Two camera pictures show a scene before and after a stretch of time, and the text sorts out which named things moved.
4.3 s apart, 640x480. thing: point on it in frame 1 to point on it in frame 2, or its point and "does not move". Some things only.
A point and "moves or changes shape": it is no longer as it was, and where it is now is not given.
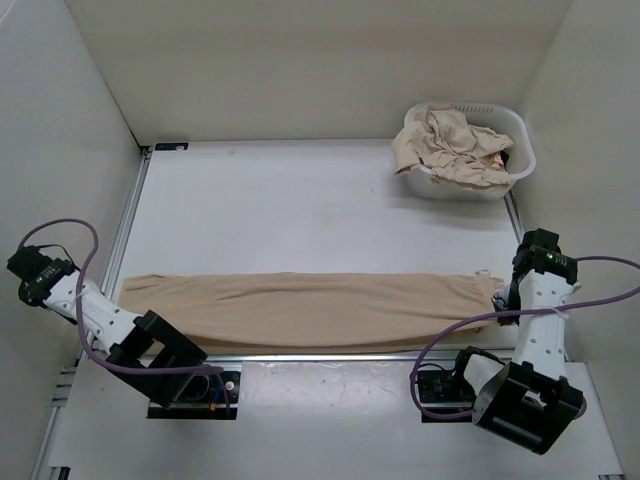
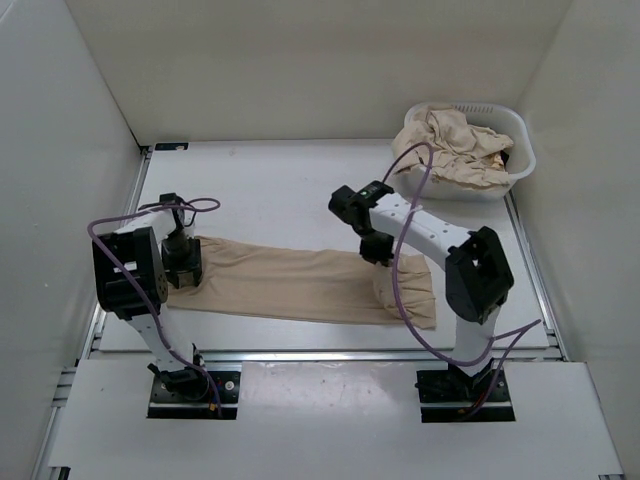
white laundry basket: [520, 158] does not move
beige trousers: [311, 309] moves or changes shape
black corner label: [174, 146] does not move
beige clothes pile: [446, 141] does not move
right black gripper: [501, 301] to [382, 255]
